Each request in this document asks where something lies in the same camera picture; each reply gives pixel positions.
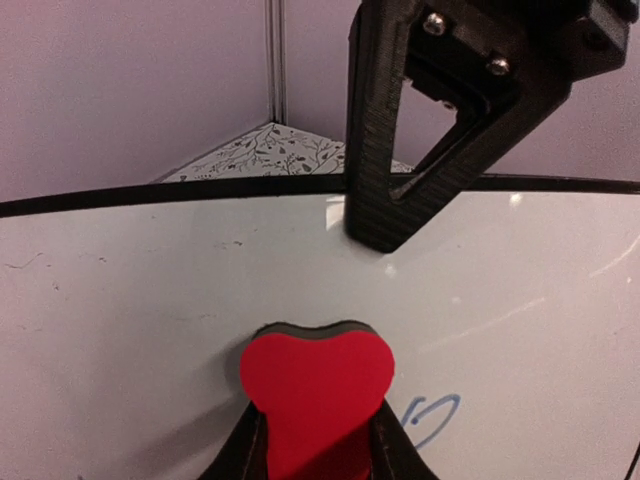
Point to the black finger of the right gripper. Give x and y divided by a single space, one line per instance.
474 55

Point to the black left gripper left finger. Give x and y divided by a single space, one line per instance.
244 454

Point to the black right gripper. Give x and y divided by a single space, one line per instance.
567 40

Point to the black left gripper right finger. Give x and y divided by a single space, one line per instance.
393 456

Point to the red whiteboard eraser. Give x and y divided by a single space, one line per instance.
318 389

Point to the white whiteboard black frame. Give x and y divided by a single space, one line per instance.
513 317

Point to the right aluminium frame post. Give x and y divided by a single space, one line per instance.
276 60

